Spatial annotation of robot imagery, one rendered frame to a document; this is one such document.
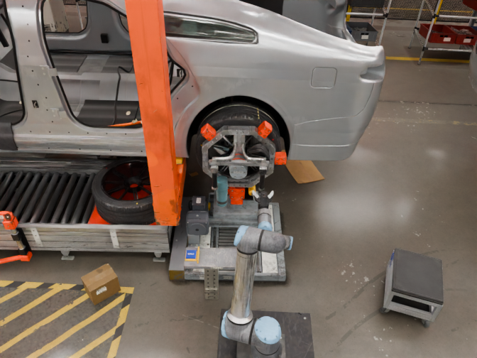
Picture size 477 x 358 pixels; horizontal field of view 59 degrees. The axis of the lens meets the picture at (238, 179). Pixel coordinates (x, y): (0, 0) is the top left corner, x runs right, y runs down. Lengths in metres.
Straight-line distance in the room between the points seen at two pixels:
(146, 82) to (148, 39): 0.25
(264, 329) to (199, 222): 1.14
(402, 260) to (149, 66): 2.26
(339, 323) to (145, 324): 1.42
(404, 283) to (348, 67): 1.55
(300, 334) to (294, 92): 1.62
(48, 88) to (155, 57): 1.15
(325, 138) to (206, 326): 1.65
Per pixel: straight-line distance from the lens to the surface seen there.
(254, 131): 3.02
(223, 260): 3.01
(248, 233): 2.23
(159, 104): 2.51
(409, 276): 3.35
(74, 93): 4.17
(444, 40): 7.22
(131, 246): 3.51
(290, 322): 2.95
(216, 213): 3.63
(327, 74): 3.02
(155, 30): 2.31
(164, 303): 3.38
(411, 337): 3.48
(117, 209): 3.39
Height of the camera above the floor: 2.81
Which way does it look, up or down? 41 degrees down
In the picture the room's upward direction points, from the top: 2 degrees clockwise
